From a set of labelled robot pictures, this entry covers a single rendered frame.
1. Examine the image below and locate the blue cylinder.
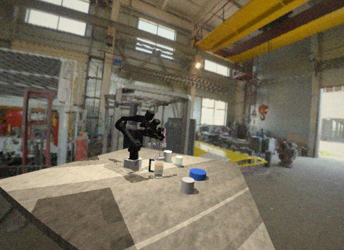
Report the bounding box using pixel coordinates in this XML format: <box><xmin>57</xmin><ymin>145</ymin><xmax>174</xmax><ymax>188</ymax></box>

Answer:
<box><xmin>189</xmin><ymin>168</ymin><xmax>206</xmax><ymax>181</ymax></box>

